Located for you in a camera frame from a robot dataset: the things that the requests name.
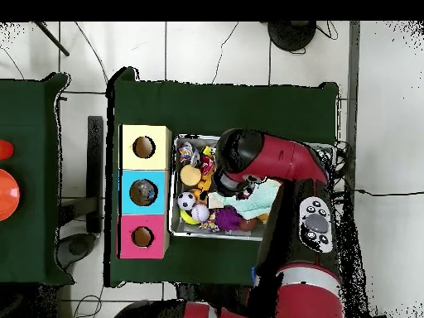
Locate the small soccer ball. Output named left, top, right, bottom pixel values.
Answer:
left=176, top=191, right=198, bottom=212

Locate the yellow toy banana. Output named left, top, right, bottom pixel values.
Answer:
left=178, top=210, right=201, bottom=226

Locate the black upright panel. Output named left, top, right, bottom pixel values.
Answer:
left=86, top=115, right=105, bottom=234

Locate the shallow clear mesh bin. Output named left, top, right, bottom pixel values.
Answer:
left=171, top=135, right=335, bottom=245

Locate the grey round floor base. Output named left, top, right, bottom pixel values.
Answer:
left=55, top=231, right=98, bottom=267

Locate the white baseball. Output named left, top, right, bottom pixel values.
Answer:
left=190, top=203, right=211, bottom=224

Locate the wooden box with three holes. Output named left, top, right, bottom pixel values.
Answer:
left=118, top=124, right=172, bottom=259

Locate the orange disc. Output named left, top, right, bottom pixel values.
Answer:
left=0, top=168, right=21, bottom=223

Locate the black round stand base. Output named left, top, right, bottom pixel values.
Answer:
left=267, top=21, right=318, bottom=53

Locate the purple spiky toy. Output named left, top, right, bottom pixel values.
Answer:
left=214, top=206, right=243, bottom=234

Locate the pale blue waffle cloth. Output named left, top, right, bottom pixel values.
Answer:
left=208, top=180, right=282, bottom=221

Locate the dark green side table cloth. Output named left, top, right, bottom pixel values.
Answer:
left=0, top=72, right=73, bottom=287

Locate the small brown football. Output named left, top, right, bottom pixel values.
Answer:
left=238, top=218, right=259, bottom=233

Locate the small red object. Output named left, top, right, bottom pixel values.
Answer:
left=0, top=138, right=14, bottom=161

